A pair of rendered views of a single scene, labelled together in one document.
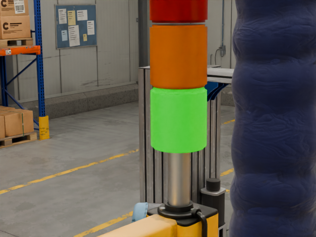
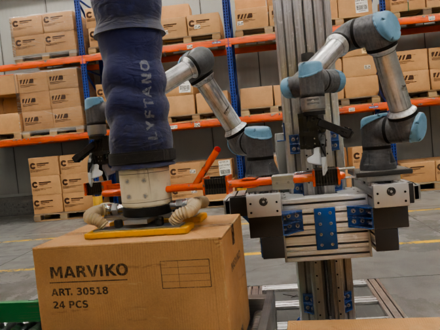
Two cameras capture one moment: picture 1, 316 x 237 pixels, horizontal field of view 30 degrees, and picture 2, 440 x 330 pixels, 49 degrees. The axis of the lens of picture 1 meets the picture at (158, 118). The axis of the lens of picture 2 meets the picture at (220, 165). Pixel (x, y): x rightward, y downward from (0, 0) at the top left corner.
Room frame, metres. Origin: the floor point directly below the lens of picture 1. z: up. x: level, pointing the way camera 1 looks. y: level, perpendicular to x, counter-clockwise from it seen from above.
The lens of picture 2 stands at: (0.83, -1.82, 1.23)
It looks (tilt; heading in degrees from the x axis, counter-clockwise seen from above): 3 degrees down; 58
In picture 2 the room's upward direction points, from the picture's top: 5 degrees counter-clockwise
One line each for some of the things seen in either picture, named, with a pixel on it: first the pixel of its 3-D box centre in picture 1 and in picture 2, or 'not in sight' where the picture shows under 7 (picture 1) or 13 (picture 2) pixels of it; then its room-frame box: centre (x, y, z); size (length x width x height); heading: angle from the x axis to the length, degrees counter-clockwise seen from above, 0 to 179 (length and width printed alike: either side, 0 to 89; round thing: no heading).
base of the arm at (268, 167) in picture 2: not in sight; (261, 167); (2.09, -0.14, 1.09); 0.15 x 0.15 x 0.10
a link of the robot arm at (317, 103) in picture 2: not in sight; (313, 105); (1.89, -0.70, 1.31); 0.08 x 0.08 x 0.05
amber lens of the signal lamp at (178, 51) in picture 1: (178, 55); not in sight; (0.51, -0.02, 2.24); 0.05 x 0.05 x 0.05
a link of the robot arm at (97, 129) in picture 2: not in sight; (97, 130); (1.45, 0.08, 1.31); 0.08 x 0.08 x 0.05
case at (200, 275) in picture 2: not in sight; (150, 287); (1.45, -0.31, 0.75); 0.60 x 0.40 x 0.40; 137
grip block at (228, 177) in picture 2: not in sight; (217, 184); (1.65, -0.48, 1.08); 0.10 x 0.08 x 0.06; 46
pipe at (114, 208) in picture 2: not in sight; (148, 209); (1.47, -0.30, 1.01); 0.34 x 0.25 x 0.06; 136
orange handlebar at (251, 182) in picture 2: not in sight; (209, 182); (1.69, -0.35, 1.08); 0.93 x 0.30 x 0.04; 136
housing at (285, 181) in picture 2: not in sight; (283, 181); (1.81, -0.62, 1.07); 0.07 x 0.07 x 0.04; 46
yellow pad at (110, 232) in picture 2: not in sight; (139, 226); (1.40, -0.37, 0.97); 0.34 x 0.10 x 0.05; 136
